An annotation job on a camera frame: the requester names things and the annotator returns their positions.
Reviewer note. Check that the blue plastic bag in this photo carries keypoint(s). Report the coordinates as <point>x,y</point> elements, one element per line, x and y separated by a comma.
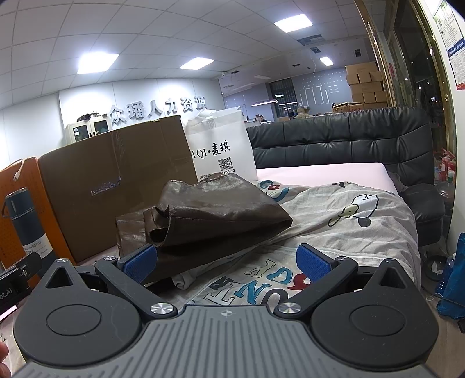
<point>454,287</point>

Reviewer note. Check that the printed cartoon blanket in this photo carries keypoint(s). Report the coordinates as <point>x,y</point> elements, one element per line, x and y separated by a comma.
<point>363,232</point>

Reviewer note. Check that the plastic water bottle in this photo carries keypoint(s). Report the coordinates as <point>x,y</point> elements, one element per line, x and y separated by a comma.
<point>450,263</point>

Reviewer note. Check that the black leather chair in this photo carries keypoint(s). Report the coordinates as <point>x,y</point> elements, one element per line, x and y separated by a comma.
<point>425,203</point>

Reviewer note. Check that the white glass-door cabinet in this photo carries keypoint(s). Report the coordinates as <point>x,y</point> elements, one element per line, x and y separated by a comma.
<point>87,127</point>

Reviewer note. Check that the white paper shopping bag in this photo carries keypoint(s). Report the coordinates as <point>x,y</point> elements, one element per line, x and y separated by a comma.
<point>221,138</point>

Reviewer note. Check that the black leather bed headboard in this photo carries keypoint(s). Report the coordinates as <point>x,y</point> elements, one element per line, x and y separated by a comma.
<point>327,141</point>

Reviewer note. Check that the person's left hand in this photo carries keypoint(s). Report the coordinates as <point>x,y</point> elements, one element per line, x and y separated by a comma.
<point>3,358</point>

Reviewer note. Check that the large brown cardboard box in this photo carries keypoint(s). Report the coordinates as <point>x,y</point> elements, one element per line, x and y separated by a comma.
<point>109,171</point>

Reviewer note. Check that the brown leather jacket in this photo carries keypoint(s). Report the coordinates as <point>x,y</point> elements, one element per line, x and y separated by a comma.
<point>218,207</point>

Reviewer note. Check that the red fire extinguisher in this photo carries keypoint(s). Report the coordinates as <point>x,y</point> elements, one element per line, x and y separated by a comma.
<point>450,167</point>

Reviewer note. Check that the wall poster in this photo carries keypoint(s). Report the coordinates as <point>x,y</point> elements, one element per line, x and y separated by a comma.
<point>452,40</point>

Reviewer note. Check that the dark blue vacuum bottle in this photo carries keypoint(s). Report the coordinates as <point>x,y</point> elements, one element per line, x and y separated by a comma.
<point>25,225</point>

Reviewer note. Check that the pink mattress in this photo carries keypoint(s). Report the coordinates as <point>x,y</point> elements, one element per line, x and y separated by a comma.
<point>327,173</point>

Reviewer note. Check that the wall sign lettering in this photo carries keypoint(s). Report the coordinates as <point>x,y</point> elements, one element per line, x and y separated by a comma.
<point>160,109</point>

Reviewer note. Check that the gold framed glass door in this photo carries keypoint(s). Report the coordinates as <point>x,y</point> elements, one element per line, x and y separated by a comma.
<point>410,72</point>

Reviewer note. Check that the ceiling light panel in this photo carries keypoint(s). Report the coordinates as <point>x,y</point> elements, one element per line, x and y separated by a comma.
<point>293,22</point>
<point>327,60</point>
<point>196,62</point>
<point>98,62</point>

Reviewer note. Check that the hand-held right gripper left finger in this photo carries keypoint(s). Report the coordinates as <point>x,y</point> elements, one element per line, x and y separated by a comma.
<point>141,261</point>

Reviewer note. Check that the stack of cardboard boxes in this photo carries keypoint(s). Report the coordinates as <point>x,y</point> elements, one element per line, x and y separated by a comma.
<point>365,83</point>

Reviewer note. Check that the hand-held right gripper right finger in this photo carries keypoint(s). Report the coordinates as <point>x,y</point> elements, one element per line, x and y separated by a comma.
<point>311,261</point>

